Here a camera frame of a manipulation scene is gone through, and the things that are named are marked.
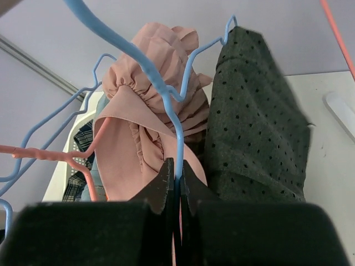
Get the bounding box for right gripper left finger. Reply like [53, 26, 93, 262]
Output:
[129, 158, 174, 214]

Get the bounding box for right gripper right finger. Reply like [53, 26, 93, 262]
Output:
[180, 162, 220, 216]

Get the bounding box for pink pleated skirt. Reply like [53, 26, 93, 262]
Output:
[94, 23, 212, 201]

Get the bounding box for dark grey dotted skirt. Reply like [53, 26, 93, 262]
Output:
[204, 27, 311, 203]

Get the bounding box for navy plaid skirt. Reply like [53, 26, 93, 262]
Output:
[62, 120, 95, 202]

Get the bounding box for pink wire hanger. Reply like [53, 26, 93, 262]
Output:
[319, 0, 355, 79]
[1, 117, 111, 202]

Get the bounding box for light blue denim skirt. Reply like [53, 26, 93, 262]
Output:
[80, 94, 109, 202]

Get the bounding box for white perforated plastic basket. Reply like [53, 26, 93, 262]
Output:
[41, 91, 111, 203]

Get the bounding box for white and silver clothes rack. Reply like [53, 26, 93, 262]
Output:
[323, 92, 354, 142]

